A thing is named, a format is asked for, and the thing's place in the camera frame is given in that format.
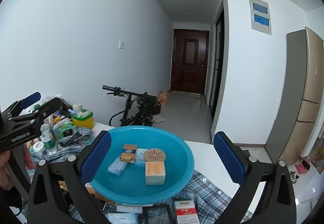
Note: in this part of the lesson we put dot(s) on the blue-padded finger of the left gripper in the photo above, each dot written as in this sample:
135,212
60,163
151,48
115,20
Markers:
29,99
31,122

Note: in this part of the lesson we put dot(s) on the clear water bottle green cap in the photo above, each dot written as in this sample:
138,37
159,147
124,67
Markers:
48,139

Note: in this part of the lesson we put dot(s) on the blue plaid shirt cloth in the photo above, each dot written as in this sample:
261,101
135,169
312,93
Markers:
210,201

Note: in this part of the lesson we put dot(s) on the round tan wooden disc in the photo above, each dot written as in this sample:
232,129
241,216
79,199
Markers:
154,154

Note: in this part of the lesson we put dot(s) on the light blue tissue pack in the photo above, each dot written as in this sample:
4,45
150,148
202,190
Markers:
117,167

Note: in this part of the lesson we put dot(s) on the gold grey refrigerator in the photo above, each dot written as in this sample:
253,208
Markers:
301,97

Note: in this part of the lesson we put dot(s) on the person left hand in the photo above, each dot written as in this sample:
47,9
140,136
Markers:
6,183

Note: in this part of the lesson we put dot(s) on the white jar with lid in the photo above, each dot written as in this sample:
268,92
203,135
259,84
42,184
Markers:
39,147

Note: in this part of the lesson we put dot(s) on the yellow bin green rim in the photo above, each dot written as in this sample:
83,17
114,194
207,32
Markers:
84,119

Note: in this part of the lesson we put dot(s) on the gold foil box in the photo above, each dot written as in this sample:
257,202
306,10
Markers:
128,157

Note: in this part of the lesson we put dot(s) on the black square display frame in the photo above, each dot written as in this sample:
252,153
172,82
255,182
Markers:
158,214

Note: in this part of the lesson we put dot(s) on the blue gold cigarette carton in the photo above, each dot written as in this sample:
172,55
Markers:
129,148

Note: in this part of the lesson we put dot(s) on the cardboard box on floor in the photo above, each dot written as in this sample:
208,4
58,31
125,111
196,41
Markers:
163,98

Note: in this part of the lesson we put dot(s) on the dark brown entrance door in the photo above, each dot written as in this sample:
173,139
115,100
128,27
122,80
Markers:
189,63

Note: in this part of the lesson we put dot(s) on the white paper napkin pack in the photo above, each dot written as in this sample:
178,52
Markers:
134,209

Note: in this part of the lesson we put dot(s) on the blue plastic basin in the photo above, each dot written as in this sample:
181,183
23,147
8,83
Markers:
130,186

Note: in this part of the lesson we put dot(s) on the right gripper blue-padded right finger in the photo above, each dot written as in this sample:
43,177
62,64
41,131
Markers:
277,201

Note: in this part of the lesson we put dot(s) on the blue white flat packet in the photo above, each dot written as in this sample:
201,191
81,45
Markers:
140,161

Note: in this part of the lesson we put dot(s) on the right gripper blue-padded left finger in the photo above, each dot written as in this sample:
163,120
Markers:
46,201

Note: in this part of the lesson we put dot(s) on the green tissue pack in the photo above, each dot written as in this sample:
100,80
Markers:
63,130

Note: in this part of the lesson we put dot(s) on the snack bag pile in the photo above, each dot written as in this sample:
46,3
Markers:
54,106

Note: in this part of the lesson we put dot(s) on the white wall light switch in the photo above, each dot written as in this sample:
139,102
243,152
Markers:
121,45

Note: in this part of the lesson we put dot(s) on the pink box on floor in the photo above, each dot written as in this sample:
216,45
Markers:
303,166

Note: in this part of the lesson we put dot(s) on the beige cream cube box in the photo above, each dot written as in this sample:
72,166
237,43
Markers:
98,196

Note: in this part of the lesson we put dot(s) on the black bicycle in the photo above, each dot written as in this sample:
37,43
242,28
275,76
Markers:
147,105

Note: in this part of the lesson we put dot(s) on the red white cigarette pack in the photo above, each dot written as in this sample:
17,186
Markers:
186,212

